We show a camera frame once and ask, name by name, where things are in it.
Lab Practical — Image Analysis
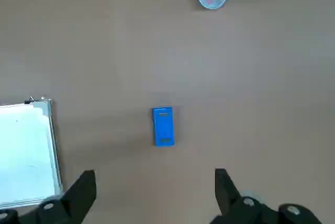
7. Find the metal framed whiteboard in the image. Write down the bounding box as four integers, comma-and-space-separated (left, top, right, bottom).
0, 97, 63, 209

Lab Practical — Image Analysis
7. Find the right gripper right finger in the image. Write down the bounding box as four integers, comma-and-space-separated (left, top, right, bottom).
210, 168, 322, 224

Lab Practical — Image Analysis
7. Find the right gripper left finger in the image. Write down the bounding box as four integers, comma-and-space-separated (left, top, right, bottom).
0, 170, 97, 224

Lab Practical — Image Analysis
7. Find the blue plastic eraser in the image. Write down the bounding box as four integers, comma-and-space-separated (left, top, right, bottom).
152, 107, 175, 147

